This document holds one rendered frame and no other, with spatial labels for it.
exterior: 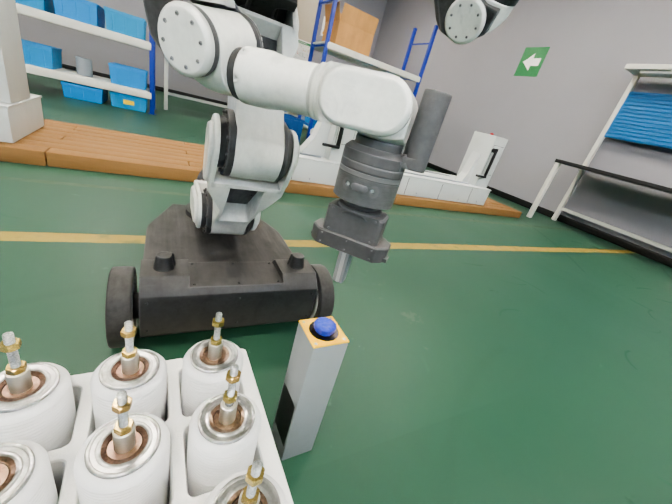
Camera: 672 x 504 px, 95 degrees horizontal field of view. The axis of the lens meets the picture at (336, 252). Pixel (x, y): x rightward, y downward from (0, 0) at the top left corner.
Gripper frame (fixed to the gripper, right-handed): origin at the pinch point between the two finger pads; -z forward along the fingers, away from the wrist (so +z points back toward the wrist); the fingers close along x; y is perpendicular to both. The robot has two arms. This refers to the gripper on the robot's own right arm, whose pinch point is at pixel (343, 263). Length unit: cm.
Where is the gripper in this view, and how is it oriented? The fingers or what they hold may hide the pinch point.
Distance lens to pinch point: 49.2
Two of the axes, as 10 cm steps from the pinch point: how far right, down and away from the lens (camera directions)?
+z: 2.4, -8.7, -4.2
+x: 9.1, 3.5, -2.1
